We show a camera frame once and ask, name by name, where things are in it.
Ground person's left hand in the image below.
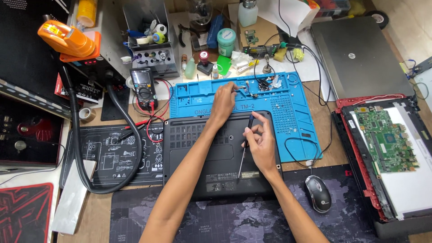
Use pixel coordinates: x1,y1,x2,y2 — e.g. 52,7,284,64
210,82,241,128

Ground person's right hand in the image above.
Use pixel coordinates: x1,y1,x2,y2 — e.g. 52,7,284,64
241,111,279,174

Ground blue handled screwdriver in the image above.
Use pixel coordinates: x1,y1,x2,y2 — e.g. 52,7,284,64
237,115,254,179

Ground green plastic scraper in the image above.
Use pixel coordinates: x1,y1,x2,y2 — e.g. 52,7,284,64
216,55,232,76

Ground crumpled white tissue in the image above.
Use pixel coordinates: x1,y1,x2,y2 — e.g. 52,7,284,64
230,51,254,70

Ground red knob stamp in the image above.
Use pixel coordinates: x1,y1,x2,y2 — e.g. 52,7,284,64
197,51,214,76

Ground blue silicone repair mat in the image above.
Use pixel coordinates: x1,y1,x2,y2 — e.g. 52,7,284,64
169,71,323,163

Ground teal lidded jar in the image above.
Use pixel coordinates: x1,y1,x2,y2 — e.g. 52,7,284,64
217,28,237,58

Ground small green bottle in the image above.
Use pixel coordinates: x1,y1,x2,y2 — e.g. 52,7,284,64
184,56,196,80

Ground cardboard box with circuit board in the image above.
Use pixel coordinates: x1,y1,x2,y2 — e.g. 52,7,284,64
239,16,281,51

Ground blue tool pouch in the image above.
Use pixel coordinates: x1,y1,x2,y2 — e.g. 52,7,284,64
206,14,225,49

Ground black pliers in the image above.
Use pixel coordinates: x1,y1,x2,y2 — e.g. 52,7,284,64
178,24,200,48

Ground black laptop underside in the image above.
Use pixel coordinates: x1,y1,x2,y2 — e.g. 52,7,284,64
163,110,283,200

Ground white dispenser bottle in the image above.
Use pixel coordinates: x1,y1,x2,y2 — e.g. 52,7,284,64
238,0,259,27

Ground black digital multimeter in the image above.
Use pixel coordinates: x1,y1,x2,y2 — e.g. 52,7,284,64
130,68,158,111

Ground grey metal tool organizer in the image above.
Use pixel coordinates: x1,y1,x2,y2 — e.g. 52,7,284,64
122,0,180,79

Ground white paper sheet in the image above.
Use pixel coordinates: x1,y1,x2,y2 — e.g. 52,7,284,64
256,0,320,38

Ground closed silver laptop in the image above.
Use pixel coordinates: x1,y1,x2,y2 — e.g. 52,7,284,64
310,16,416,100

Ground world map desk mat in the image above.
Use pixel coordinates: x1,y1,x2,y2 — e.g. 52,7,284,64
109,164,410,243

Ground black computer mouse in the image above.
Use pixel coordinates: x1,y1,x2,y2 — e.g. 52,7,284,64
305,175,332,214

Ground black printed work mat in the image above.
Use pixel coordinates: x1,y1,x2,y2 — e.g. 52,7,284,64
59,122,164,189

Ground black rework station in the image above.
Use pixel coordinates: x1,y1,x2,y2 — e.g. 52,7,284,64
55,51,130,105

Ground brown tape roll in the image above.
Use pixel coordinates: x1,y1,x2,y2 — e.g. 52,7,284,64
79,108,97,123

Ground black tape roll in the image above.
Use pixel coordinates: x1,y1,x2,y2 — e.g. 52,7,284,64
366,10,389,29

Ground green motherboard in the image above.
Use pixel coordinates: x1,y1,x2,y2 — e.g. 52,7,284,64
353,106,420,175

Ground yellow tape roll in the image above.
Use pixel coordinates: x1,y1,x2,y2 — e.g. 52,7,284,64
76,0,98,28

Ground red disassembled laptop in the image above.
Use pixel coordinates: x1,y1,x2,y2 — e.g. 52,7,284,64
331,94,432,240

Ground orange lamp head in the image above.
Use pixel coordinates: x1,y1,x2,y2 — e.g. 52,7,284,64
37,20,102,63

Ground black equipment case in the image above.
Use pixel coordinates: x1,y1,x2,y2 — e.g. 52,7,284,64
0,94,65,169

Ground red black mouse pad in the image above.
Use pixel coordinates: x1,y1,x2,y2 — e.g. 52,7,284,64
0,182,54,243

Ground black mouse cable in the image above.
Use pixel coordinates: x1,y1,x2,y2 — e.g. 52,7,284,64
284,137,320,176

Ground black flexible hose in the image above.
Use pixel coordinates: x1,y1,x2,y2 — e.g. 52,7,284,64
61,66,144,194

